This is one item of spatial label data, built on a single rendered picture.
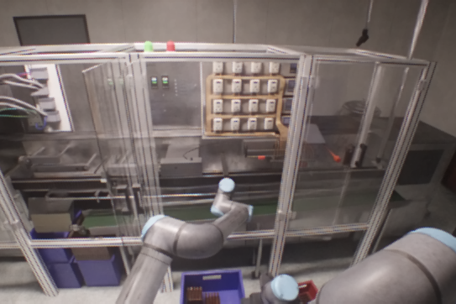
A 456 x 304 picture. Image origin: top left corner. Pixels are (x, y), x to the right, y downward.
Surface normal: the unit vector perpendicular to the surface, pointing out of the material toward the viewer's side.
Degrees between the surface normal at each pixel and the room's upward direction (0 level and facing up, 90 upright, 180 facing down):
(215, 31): 90
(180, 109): 90
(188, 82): 90
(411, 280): 25
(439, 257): 15
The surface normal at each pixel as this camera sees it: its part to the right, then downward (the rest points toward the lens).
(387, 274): -0.44, -0.76
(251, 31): 0.10, 0.45
